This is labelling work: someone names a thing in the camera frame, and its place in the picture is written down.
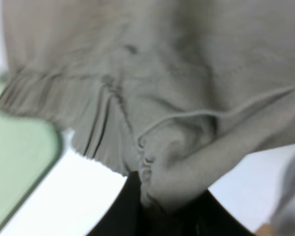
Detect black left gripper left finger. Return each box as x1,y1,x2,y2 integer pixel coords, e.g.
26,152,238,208
87,172,141,236

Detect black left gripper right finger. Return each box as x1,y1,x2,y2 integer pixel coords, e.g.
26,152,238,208
162,190,254,236

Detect khaki shorts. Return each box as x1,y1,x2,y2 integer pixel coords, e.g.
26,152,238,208
0,0,295,213

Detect green plastic tray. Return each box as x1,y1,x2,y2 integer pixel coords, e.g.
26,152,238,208
0,79,62,231

